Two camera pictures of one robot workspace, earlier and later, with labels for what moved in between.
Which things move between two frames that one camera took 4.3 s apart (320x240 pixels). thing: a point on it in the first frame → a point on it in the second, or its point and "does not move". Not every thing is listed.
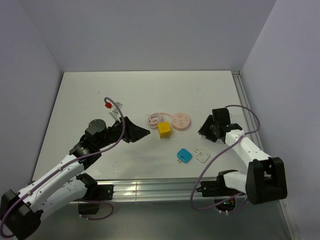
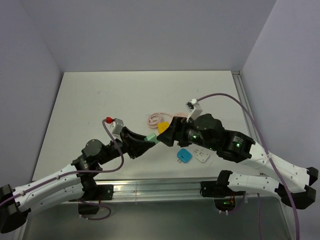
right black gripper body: x=208 y=129 → x=189 y=133
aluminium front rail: x=166 y=190 does not move
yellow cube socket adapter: x=164 y=129 does not move
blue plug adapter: x=184 y=155 does not move
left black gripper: x=134 y=132 → x=134 y=143
